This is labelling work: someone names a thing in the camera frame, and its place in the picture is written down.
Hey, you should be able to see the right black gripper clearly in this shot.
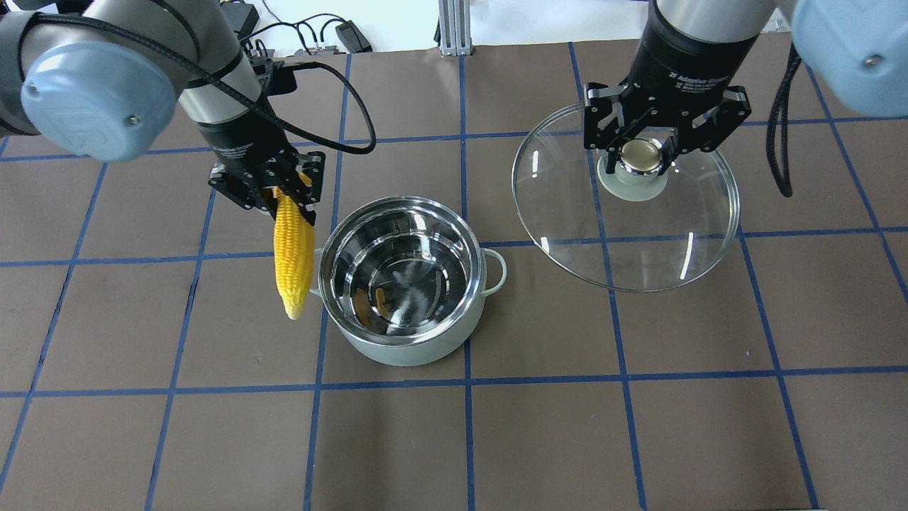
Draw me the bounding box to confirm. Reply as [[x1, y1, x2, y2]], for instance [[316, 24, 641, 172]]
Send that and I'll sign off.
[[583, 4, 758, 175]]

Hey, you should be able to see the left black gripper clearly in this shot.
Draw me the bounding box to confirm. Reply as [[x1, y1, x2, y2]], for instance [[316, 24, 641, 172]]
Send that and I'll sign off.
[[195, 117, 326, 227]]

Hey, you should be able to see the yellow corn cob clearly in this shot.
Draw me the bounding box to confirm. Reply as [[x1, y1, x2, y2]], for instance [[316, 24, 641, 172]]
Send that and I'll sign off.
[[272, 187, 316, 320]]

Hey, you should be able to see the glass pot lid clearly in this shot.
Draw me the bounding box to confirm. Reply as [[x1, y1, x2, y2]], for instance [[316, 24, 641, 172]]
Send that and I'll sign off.
[[512, 104, 741, 293]]

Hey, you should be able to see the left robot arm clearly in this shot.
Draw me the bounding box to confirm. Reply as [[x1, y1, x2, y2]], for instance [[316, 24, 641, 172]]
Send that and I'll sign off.
[[2, 1, 758, 224]]

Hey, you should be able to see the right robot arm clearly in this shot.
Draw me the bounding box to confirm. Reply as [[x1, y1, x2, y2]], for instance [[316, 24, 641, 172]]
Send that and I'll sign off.
[[582, 1, 906, 172]]

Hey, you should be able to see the pale green cooking pot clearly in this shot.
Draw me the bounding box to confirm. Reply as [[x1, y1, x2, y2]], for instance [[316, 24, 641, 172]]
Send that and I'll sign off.
[[314, 195, 508, 366]]

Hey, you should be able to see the black power adapter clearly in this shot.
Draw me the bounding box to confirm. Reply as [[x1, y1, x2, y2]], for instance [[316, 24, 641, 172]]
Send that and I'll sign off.
[[335, 21, 373, 54]]

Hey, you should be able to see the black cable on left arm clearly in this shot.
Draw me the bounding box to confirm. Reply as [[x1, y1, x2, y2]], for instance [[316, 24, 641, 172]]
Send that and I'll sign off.
[[21, 13, 377, 156]]

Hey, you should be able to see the black device with cables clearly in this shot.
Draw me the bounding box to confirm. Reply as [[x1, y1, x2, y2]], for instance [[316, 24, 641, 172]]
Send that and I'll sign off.
[[220, 2, 260, 41]]

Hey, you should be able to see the aluminium frame post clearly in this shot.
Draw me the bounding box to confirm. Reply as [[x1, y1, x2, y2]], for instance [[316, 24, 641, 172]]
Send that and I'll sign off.
[[437, 0, 474, 56]]

